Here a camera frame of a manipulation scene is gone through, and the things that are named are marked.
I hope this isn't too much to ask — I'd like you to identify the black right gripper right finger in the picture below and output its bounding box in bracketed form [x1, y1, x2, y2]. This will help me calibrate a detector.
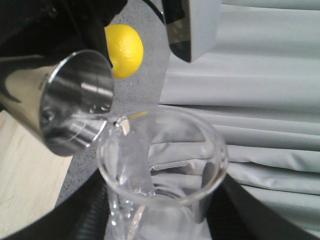
[208, 175, 319, 240]

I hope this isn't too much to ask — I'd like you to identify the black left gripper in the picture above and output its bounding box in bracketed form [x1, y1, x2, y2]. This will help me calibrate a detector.
[0, 0, 128, 68]

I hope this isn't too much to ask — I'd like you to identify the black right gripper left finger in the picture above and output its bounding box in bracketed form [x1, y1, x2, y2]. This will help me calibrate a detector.
[5, 172, 110, 240]

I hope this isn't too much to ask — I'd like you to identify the steel double jigger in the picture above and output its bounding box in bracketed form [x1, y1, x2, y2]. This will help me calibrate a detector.
[0, 49, 114, 157]

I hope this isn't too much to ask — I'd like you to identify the glass beaker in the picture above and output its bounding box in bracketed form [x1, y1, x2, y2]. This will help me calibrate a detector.
[97, 108, 228, 240]

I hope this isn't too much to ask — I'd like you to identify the wooden cutting board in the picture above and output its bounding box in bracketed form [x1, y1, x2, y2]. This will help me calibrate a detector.
[0, 111, 72, 231]

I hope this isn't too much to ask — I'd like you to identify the yellow lemon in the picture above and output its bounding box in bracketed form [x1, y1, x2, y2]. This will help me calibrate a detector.
[104, 24, 144, 79]

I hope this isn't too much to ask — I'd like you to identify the grey curtain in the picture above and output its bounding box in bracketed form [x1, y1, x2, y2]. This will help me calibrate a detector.
[160, 0, 320, 237]

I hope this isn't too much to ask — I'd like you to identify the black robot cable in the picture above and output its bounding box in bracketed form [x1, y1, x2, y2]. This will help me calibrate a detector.
[144, 0, 166, 26]

